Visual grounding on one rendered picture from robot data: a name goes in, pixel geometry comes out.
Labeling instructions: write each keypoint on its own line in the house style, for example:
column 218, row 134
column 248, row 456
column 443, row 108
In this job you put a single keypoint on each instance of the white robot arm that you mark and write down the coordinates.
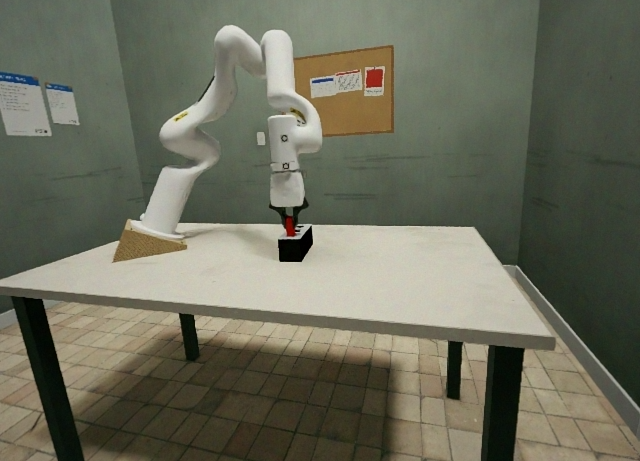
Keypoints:
column 180, row 135

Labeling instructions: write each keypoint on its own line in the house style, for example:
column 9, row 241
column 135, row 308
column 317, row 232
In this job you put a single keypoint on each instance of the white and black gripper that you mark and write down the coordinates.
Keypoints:
column 287, row 189

